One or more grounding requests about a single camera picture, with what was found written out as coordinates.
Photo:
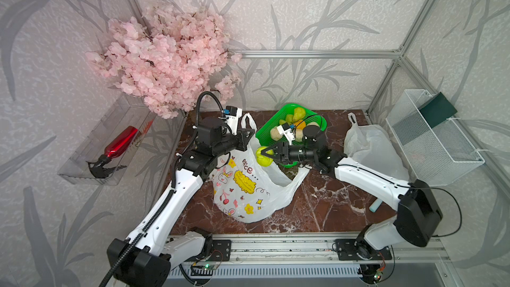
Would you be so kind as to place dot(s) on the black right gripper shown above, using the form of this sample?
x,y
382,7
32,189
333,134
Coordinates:
x,y
284,156

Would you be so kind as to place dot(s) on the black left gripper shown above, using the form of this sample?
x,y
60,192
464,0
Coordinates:
x,y
242,139

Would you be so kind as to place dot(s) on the patterned white plastic bag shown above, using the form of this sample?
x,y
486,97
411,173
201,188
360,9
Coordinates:
x,y
249,192

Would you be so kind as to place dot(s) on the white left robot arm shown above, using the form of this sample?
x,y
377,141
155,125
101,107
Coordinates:
x,y
142,258

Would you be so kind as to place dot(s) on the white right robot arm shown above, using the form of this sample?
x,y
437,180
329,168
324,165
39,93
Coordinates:
x,y
417,211

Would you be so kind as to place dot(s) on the white pear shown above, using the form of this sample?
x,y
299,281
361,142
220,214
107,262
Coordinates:
x,y
275,134

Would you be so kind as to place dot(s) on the green plastic perforated basket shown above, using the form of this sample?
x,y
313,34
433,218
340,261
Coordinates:
x,y
312,118

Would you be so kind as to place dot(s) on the green pear top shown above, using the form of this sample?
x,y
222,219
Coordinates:
x,y
299,114

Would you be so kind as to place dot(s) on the pink cherry blossom tree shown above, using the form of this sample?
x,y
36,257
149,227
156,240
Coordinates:
x,y
169,63

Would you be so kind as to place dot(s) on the white plastic bag near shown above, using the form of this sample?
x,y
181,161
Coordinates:
x,y
370,145

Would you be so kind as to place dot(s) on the red black hair brush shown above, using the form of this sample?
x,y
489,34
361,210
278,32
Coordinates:
x,y
117,148

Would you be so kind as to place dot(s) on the dark green card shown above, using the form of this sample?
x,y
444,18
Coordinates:
x,y
437,110

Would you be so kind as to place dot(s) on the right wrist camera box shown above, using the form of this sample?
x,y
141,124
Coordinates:
x,y
285,130

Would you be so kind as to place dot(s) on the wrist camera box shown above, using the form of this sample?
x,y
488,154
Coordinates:
x,y
285,130
232,116

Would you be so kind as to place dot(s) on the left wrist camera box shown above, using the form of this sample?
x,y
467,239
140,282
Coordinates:
x,y
232,116

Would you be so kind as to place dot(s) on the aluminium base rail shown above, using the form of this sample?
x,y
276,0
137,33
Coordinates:
x,y
320,248

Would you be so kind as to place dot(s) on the clear acrylic wall shelf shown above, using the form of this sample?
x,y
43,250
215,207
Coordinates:
x,y
126,111

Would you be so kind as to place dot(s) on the white wire mesh basket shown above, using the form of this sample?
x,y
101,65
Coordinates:
x,y
437,156

